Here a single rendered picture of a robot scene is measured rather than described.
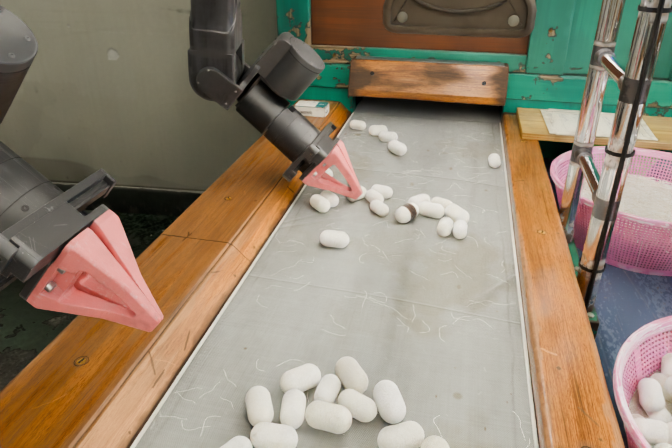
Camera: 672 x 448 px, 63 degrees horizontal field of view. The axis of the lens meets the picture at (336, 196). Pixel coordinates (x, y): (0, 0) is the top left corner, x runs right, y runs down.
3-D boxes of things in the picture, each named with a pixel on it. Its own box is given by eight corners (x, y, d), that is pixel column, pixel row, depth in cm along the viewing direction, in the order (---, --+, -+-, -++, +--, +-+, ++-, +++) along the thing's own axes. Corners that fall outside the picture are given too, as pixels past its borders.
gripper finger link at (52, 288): (214, 258, 39) (109, 171, 38) (164, 321, 33) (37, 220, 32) (168, 308, 43) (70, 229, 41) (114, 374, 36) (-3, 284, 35)
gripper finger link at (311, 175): (382, 167, 79) (334, 122, 78) (373, 188, 73) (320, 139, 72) (351, 196, 82) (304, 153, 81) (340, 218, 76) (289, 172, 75)
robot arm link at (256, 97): (240, 98, 78) (223, 109, 72) (269, 63, 75) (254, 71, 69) (276, 132, 78) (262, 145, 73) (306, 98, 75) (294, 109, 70)
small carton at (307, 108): (294, 115, 106) (294, 105, 105) (299, 110, 109) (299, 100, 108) (325, 117, 104) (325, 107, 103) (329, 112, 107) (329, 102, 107)
